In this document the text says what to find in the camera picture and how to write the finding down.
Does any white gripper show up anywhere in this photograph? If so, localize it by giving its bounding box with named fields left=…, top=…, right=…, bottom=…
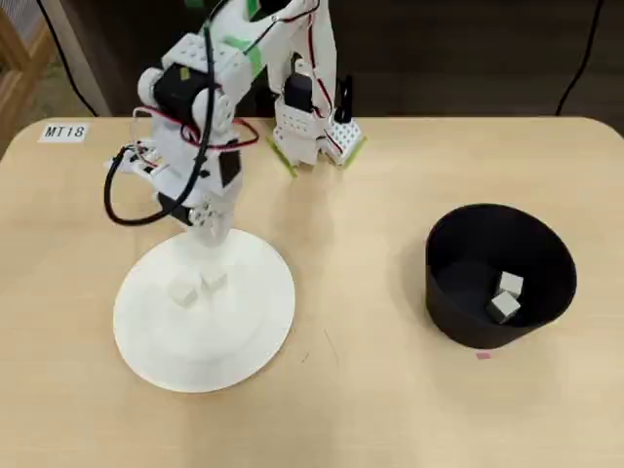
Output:
left=148, top=116, right=245, bottom=287

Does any white cube block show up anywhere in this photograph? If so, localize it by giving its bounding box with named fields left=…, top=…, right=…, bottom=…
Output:
left=495, top=271, right=526, bottom=298
left=168, top=276, right=202, bottom=309
left=488, top=291, right=522, bottom=324
left=201, top=271, right=229, bottom=297

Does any green tape on arm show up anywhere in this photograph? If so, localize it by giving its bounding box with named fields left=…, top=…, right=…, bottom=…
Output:
left=222, top=34, right=267, bottom=74

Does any white plate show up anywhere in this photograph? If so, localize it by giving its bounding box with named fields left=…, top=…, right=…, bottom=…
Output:
left=112, top=227, right=297, bottom=394

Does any black pot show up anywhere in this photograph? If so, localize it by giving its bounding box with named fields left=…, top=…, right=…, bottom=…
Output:
left=423, top=204, right=579, bottom=350

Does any green tape strip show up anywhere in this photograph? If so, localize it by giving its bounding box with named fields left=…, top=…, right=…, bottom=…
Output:
left=266, top=136, right=299, bottom=179
left=340, top=136, right=369, bottom=170

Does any white MT18 label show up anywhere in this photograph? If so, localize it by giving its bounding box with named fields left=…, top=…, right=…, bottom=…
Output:
left=37, top=121, right=92, bottom=144

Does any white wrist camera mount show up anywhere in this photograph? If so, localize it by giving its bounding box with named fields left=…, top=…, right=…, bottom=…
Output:
left=102, top=139, right=170, bottom=184

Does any red gripper servo wire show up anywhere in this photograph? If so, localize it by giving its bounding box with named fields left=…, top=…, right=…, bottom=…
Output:
left=132, top=106, right=259, bottom=147

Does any thin black hanging cable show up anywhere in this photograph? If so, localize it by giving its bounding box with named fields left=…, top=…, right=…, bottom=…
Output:
left=41, top=0, right=98, bottom=116
left=555, top=0, right=605, bottom=116

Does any red arm servo wire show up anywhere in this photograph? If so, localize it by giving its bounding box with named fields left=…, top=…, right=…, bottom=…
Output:
left=246, top=0, right=342, bottom=152

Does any wooden furniture frame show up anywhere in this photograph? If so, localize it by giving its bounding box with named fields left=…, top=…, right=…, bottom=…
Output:
left=0, top=12, right=58, bottom=160

